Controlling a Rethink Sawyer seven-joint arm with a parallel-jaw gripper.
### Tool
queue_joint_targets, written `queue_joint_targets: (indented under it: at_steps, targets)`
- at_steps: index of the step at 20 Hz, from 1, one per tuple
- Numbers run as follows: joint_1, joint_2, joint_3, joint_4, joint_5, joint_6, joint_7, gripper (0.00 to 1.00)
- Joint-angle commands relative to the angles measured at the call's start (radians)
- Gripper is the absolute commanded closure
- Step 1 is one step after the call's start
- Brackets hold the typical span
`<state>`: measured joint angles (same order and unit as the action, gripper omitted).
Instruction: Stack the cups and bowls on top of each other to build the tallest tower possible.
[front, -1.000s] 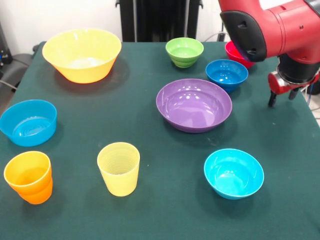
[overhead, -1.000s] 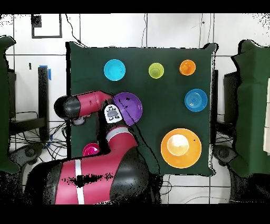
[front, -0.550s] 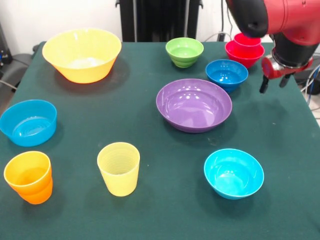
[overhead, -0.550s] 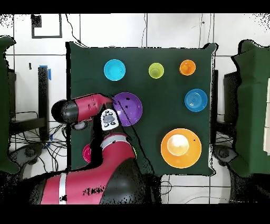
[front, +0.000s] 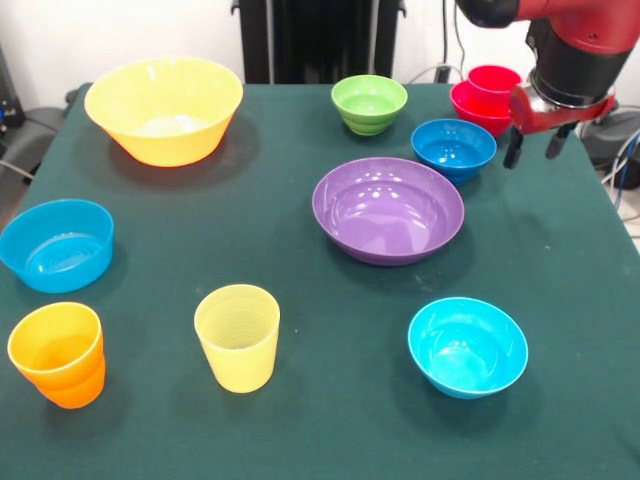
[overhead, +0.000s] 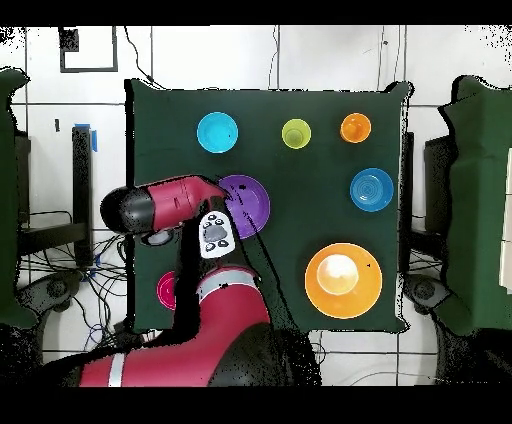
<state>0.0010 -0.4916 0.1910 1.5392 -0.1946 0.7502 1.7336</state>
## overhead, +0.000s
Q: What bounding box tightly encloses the blue ribbed bowl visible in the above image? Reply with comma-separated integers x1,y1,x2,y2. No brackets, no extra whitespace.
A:
349,167,396,213

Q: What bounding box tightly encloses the black square frame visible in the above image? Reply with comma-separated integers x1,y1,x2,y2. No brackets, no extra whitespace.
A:
58,25,120,74

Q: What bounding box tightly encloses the cyan bowl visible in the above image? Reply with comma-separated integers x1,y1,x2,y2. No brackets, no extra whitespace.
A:
196,111,240,154

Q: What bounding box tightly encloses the dark green tablecloth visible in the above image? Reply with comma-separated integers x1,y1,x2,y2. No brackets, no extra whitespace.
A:
124,77,413,333

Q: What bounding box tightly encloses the black crossbar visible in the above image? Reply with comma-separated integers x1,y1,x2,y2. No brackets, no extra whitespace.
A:
17,221,89,257

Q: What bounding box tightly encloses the orange cup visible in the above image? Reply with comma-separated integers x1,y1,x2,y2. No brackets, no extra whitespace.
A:
339,112,373,144

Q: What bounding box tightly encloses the black box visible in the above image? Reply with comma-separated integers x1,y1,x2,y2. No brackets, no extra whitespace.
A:
423,134,454,237

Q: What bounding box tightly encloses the red-pink bowl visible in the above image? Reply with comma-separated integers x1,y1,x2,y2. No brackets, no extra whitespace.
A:
156,270,178,312

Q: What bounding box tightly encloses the grey pedestal foot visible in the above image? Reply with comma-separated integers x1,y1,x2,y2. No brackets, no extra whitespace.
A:
17,271,85,317
403,273,451,315

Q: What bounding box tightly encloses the large purple bowl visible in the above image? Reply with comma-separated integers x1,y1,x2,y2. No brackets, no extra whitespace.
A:
217,174,272,240

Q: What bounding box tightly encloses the yellow-green cup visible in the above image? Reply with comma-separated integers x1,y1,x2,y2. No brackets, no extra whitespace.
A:
280,118,312,150

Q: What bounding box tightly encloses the large orange bowl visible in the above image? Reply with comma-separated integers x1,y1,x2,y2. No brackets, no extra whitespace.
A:
304,242,384,320

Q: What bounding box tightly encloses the black post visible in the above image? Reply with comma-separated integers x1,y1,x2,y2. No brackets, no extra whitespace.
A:
71,124,95,268

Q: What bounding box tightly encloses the neighbouring green cloth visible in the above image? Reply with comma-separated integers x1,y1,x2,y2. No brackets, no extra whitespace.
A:
0,67,38,330
433,75,512,337

